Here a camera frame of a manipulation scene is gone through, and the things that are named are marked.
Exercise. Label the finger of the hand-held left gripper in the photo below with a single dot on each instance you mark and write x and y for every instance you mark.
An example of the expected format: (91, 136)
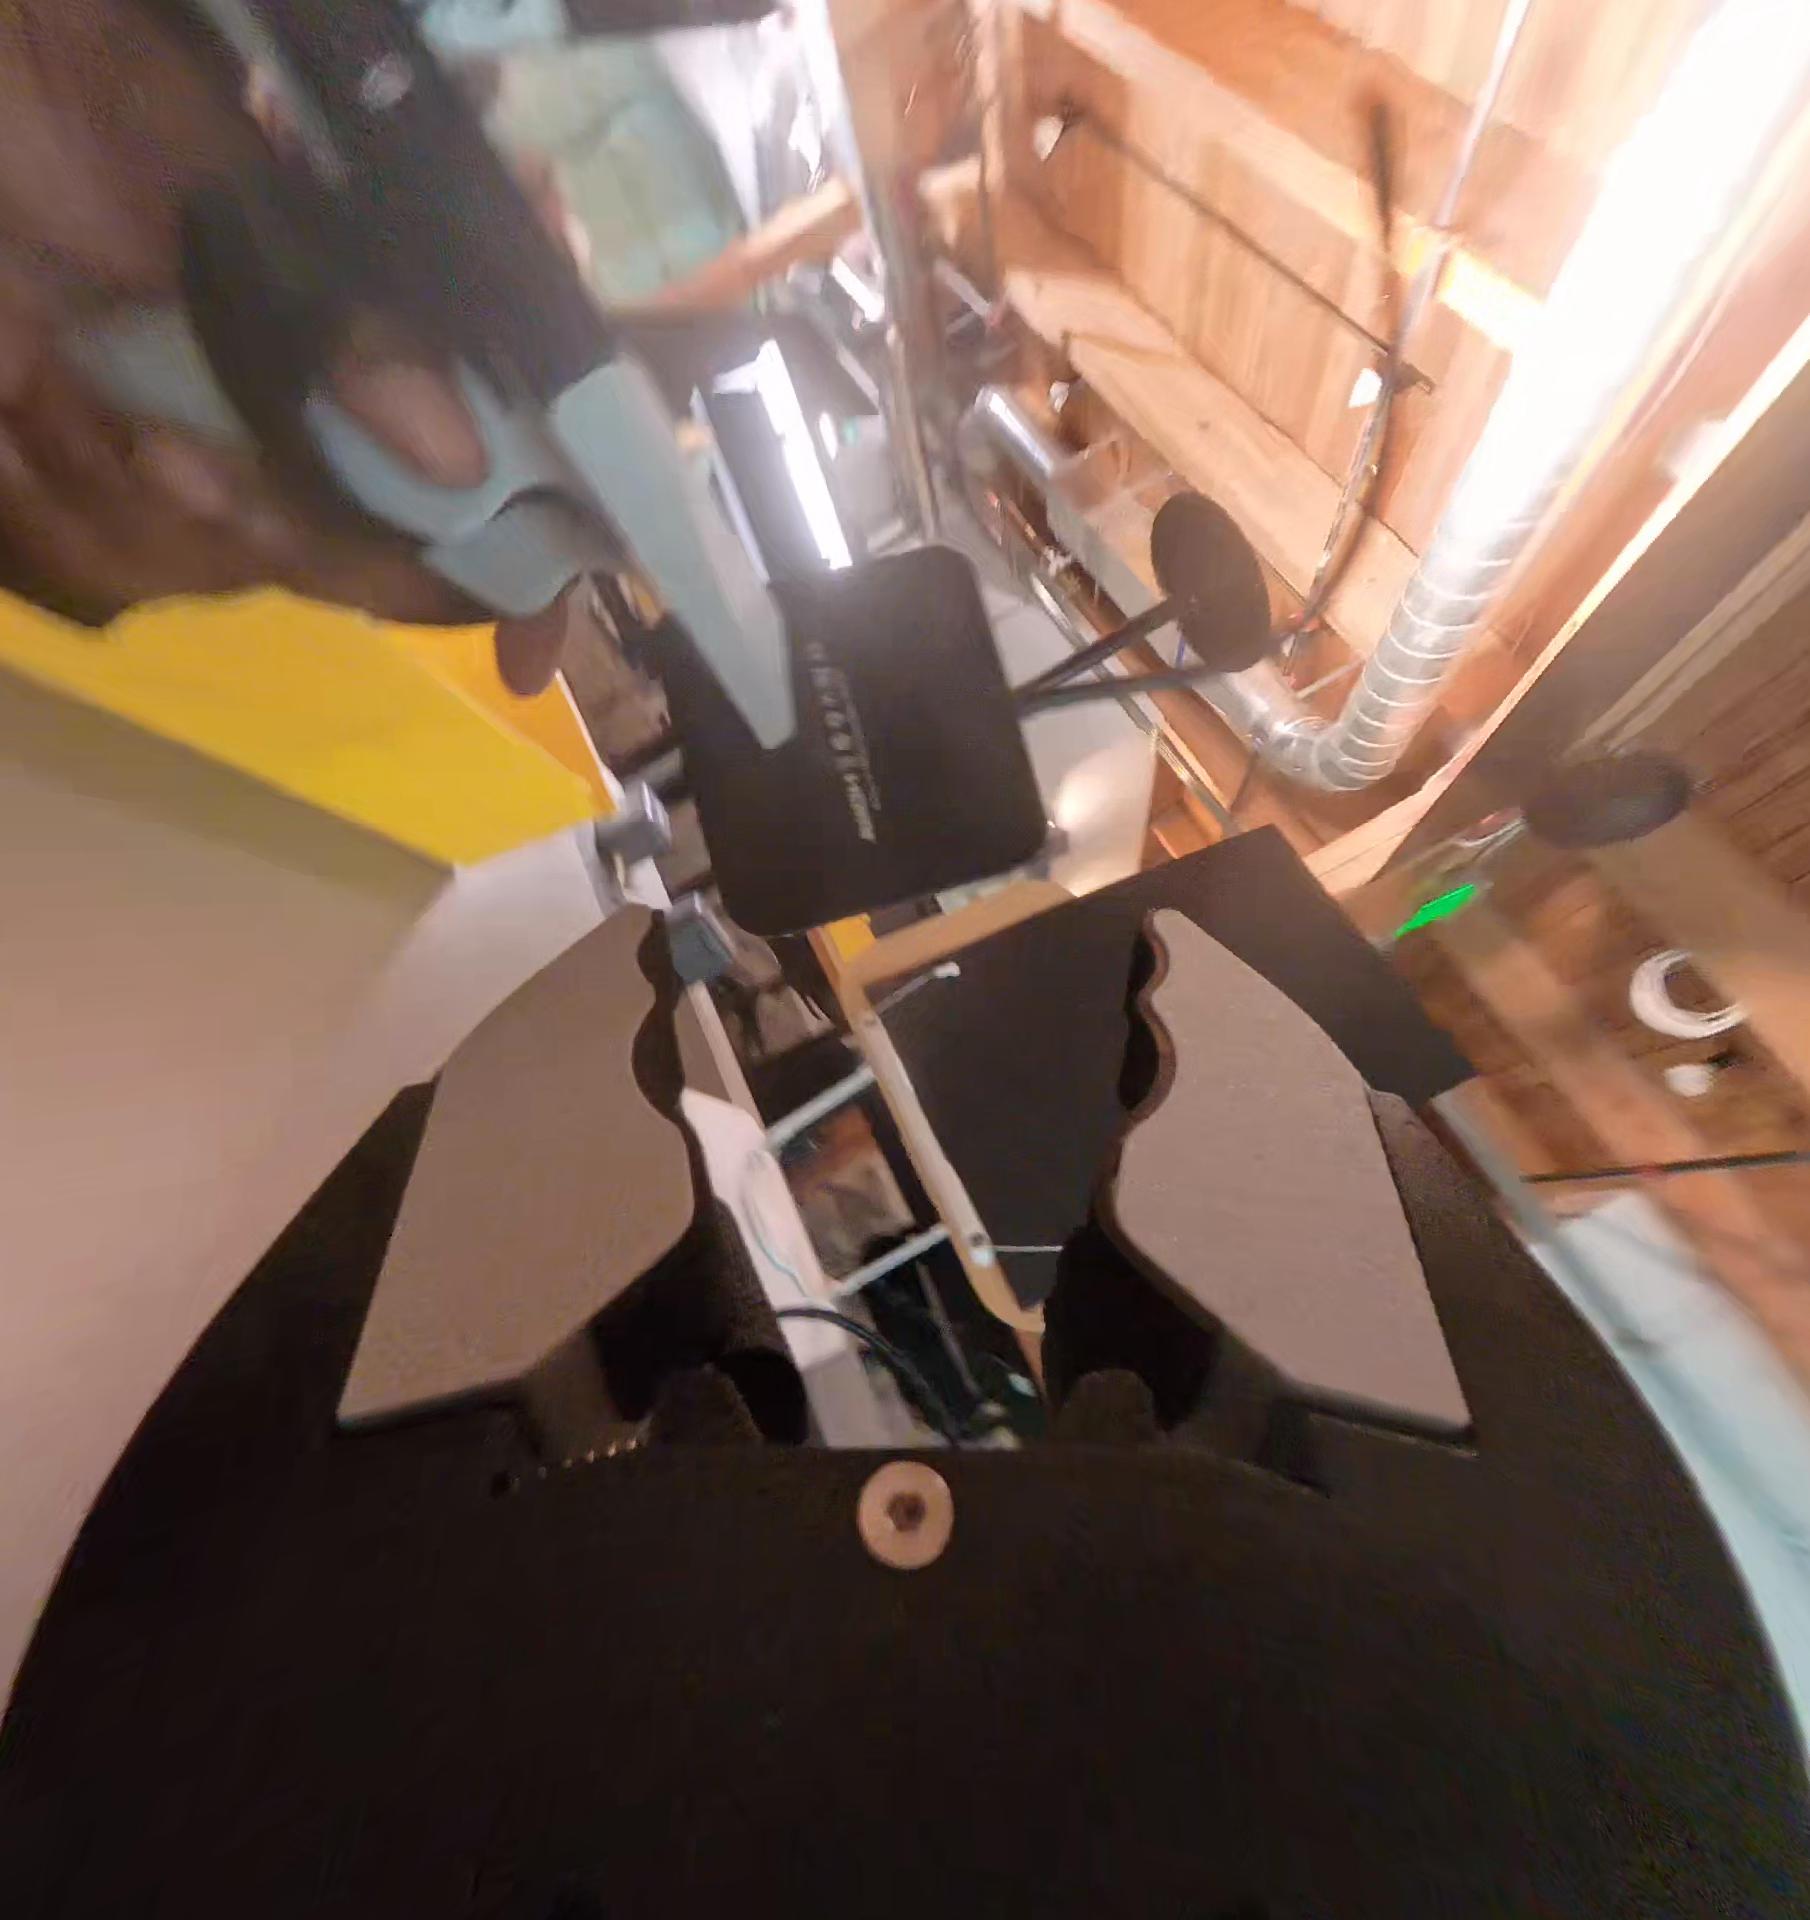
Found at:
(681, 570)

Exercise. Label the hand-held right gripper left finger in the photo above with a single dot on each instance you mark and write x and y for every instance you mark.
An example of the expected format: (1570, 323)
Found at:
(529, 1184)

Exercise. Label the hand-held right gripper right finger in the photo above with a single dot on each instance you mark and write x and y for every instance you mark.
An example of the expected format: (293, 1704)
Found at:
(1281, 1199)

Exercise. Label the wide black HDMI switch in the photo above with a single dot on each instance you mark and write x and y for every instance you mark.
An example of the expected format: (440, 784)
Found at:
(874, 720)

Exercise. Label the yellow plastic bin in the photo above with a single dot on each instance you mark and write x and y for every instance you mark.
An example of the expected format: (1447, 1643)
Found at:
(319, 706)

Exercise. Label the person's left hand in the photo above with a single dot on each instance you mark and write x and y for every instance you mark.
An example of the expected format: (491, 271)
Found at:
(94, 510)

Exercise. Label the LED light panel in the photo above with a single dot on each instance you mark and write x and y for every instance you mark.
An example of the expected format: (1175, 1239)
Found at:
(807, 480)

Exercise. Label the black ceiling disc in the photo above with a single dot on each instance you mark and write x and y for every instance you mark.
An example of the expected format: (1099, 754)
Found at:
(1611, 796)

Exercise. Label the black disc on pole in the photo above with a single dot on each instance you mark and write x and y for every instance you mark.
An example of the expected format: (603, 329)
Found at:
(1212, 578)

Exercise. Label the silver flexible duct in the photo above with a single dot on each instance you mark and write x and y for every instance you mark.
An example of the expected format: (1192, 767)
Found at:
(1370, 720)

